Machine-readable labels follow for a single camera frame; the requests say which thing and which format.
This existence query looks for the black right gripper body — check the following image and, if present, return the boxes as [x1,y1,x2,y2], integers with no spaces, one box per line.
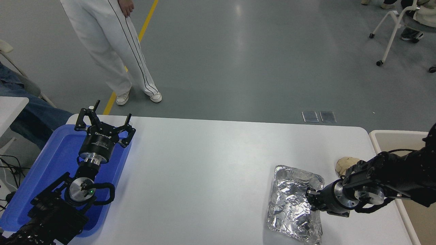
[318,182,341,213]

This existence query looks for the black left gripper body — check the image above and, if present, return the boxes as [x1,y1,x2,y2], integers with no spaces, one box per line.
[79,124,120,161]

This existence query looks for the silver foil tray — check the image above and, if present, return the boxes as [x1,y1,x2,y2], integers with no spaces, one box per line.
[267,165,325,245]

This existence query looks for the person's left hand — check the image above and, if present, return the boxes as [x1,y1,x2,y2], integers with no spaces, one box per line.
[118,0,134,18]

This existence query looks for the crumpled tan paper ball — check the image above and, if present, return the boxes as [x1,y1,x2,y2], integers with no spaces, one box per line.
[335,157,361,177]

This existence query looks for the blue plastic tray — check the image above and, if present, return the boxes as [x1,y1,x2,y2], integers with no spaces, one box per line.
[0,124,133,238]

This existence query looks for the person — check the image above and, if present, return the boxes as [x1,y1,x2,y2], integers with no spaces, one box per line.
[0,61,74,150]
[361,0,396,10]
[60,0,162,106]
[400,0,436,42]

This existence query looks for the grey chair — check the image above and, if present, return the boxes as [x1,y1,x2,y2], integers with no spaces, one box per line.
[0,39,57,108]

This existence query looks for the white side table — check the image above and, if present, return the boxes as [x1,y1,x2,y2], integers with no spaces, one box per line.
[0,96,30,138]

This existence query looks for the large pale bin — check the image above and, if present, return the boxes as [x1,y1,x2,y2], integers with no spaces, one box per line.
[369,130,436,245]

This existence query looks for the white wheeled chair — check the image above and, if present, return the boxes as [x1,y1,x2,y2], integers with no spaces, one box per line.
[369,0,436,74]

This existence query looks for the black floor cable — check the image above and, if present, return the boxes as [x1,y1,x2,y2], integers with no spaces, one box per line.
[0,155,27,187]

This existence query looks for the black cable plug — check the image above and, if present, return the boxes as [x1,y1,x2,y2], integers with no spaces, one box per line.
[0,192,16,210]

